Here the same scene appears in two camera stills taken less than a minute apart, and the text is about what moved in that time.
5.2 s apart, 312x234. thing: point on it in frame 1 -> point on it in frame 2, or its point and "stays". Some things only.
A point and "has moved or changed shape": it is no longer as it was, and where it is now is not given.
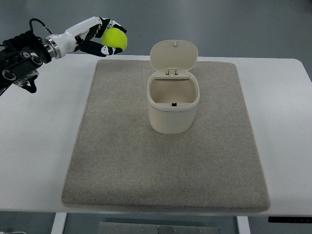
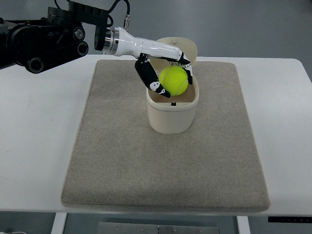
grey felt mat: (117, 161) stays
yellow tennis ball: (114, 37) has moved or changed shape
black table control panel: (290, 219) stays
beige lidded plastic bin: (173, 92) stays
